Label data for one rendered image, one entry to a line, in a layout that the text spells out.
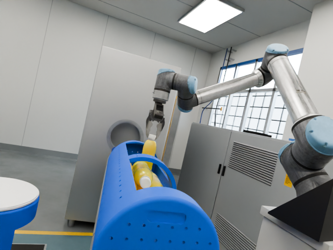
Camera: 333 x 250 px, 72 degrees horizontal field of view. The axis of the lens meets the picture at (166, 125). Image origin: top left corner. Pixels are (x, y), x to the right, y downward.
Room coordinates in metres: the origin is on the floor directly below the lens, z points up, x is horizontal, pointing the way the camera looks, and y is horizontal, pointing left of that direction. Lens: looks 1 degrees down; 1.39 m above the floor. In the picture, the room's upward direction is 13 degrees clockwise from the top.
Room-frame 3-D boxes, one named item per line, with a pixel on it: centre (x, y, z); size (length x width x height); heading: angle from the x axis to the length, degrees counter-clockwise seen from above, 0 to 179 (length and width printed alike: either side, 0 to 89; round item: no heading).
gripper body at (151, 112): (1.27, 0.07, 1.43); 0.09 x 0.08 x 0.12; 12
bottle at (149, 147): (1.24, 0.06, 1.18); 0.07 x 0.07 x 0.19
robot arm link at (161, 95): (1.26, 0.07, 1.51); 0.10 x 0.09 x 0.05; 102
